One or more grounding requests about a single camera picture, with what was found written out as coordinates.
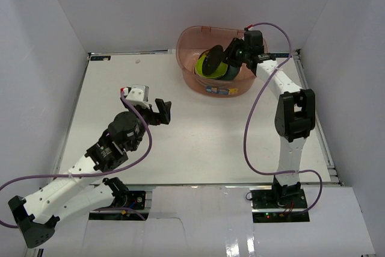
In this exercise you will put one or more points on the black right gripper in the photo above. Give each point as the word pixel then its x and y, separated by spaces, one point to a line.
pixel 229 53

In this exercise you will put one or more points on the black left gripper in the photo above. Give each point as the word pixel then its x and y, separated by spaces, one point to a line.
pixel 154 114

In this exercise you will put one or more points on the dark teal ceramic plate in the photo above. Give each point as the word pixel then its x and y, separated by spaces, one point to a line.
pixel 231 73

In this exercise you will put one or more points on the lime green plate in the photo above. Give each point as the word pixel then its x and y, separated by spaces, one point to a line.
pixel 218 73

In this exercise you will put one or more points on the black plate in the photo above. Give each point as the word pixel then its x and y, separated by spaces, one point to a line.
pixel 213 59

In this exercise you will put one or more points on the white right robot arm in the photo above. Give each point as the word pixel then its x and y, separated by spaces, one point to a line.
pixel 295 114

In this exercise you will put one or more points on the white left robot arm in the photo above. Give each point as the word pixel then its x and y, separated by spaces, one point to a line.
pixel 85 186

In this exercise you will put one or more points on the translucent pink plastic bin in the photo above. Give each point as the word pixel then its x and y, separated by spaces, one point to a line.
pixel 197 39

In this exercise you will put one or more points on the right blue corner label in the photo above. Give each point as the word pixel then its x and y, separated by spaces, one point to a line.
pixel 280 55

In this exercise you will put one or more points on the blue corner label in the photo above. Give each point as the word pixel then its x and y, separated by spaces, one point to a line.
pixel 100 58
pixel 280 55

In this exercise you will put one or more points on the left blue corner label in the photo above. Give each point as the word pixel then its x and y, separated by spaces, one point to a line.
pixel 100 58

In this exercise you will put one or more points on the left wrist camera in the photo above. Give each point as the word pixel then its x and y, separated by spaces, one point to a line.
pixel 137 95

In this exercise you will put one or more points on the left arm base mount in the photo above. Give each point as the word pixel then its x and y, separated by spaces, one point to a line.
pixel 133 201

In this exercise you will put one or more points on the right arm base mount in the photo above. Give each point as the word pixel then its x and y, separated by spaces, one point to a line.
pixel 265 199

